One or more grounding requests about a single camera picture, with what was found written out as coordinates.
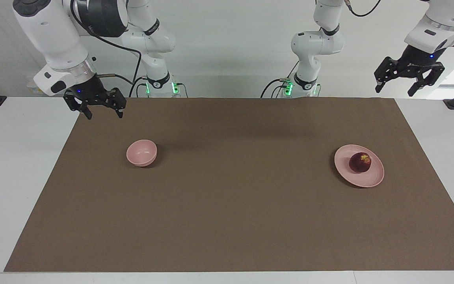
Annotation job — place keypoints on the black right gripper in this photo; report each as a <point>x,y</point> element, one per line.
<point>89,91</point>

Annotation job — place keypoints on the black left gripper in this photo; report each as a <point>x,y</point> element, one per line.
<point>418,59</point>

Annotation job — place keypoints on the dark red apple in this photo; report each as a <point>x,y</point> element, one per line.
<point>360,162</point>

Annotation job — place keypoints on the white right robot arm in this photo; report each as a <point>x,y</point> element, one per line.
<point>53,35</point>

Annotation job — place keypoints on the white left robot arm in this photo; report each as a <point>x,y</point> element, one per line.
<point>313,43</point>

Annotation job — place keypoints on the pink bowl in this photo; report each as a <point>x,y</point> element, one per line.
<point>142,153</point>

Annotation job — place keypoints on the pink plate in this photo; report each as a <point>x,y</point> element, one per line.
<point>363,179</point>

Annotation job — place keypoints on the brown table mat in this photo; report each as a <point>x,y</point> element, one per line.
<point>227,213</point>

